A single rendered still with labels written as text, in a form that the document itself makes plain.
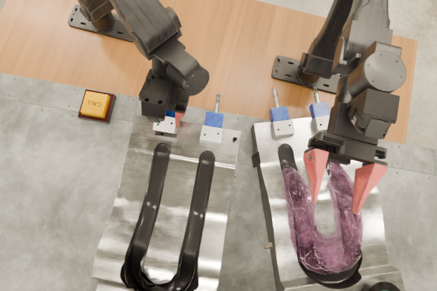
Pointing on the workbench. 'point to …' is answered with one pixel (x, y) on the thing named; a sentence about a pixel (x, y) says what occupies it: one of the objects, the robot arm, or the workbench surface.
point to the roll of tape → (379, 286)
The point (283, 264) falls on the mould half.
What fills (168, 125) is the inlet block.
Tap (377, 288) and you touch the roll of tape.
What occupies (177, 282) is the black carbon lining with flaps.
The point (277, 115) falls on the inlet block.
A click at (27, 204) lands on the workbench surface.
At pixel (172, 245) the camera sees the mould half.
